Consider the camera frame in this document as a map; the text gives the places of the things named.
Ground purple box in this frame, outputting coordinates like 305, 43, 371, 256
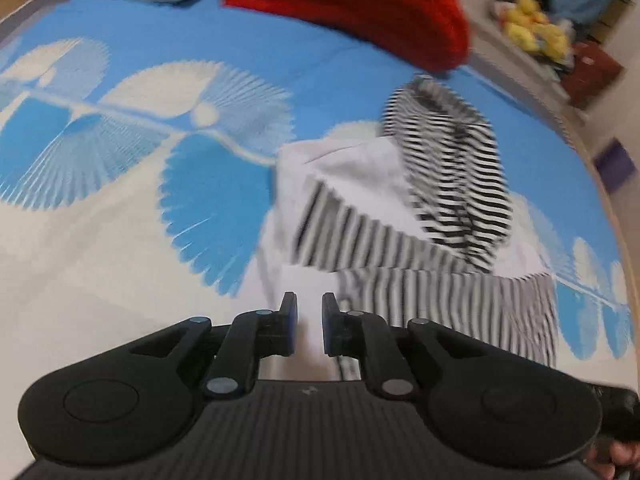
594, 139, 639, 194

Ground yellow plush toys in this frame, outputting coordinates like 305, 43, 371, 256
501, 0, 572, 59

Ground dark red box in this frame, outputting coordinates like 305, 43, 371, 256
561, 41, 627, 109

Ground blue white printed blanket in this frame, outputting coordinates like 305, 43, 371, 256
0, 0, 632, 480

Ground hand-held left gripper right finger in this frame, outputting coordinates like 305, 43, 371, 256
321, 291, 495, 401

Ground red knitted sweater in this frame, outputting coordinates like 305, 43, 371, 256
222, 0, 474, 74

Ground person's right hand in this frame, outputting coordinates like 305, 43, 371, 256
586, 437, 640, 480

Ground white black striped small garment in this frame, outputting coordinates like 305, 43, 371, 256
256, 74, 559, 383

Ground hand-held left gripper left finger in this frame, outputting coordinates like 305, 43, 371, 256
126, 291, 299, 401

